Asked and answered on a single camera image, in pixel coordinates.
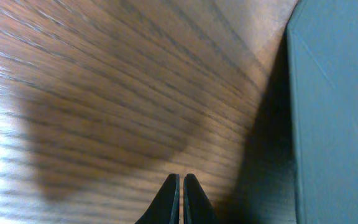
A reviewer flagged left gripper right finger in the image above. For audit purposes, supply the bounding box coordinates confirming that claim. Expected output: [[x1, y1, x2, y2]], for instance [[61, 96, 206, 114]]
[[183, 174, 219, 224]]

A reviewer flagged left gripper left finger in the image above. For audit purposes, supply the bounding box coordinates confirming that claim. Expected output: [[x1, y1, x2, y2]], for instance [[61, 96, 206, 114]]
[[135, 174, 180, 224]]

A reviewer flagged dark green box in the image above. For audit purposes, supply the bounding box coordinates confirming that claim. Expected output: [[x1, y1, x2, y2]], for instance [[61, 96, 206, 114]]
[[287, 0, 358, 223]]

